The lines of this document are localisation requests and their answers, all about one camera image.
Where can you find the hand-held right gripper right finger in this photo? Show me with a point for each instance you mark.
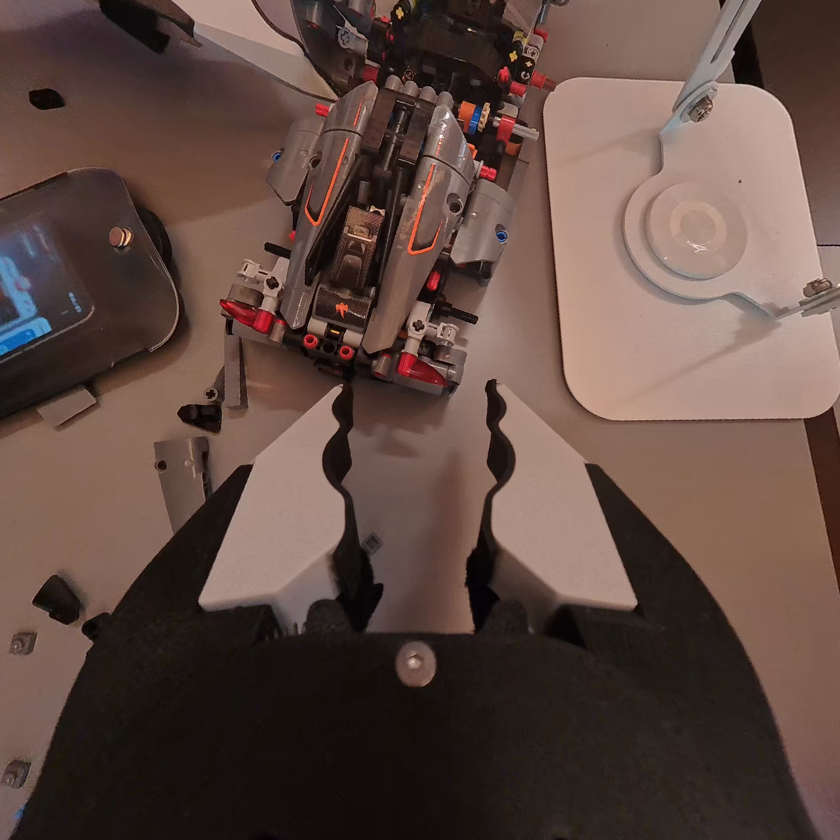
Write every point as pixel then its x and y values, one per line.
pixel 558 525

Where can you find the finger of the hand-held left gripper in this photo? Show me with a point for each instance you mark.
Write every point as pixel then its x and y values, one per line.
pixel 249 46

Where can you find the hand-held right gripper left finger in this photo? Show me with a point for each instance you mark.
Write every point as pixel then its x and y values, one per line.
pixel 282 525

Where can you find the lego car model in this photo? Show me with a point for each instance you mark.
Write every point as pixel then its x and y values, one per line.
pixel 367 216

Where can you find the small dark lego plate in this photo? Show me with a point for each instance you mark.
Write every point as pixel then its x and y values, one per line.
pixel 371 543

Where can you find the grey curved lego panel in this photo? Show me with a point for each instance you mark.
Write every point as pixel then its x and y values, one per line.
pixel 180 472

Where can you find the small black lego piece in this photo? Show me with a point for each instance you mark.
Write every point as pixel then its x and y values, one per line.
pixel 46 98

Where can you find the black lego pin connector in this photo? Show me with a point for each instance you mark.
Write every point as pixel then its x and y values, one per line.
pixel 200 417

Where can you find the black lego blade piece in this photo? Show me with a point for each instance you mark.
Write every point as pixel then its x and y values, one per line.
pixel 212 392

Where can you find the long grey lego wedge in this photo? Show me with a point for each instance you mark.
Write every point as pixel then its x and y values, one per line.
pixel 235 374

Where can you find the dark curved lego slope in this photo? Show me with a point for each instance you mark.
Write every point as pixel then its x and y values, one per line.
pixel 56 598

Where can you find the light grey flat lego piece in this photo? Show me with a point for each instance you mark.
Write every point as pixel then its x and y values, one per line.
pixel 65 407

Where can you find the small grey lego stud plate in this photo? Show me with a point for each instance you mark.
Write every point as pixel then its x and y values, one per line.
pixel 23 643

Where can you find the dark grey lego slope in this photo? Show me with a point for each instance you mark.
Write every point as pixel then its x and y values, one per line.
pixel 14 774

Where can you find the clear round disc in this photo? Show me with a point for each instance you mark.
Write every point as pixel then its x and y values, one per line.
pixel 695 239

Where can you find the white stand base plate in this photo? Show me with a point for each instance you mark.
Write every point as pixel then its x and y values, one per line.
pixel 656 341

